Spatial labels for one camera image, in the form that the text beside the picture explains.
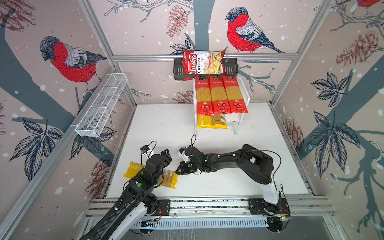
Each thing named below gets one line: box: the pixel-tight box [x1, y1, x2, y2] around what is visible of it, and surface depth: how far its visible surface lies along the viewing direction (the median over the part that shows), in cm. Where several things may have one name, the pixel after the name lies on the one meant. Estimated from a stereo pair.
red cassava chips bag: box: [182, 50, 226, 81], surface depth 89 cm
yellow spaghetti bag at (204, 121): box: [197, 115, 213, 130], surface depth 89 cm
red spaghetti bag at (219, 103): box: [209, 75, 231, 114], surface depth 78 cm
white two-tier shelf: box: [192, 77, 198, 135], surface depth 81 cm
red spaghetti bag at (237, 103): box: [222, 75, 249, 114], surface depth 78 cm
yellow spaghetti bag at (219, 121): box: [211, 113, 228, 129], surface depth 88 cm
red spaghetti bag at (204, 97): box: [195, 76, 215, 116], surface depth 77 cm
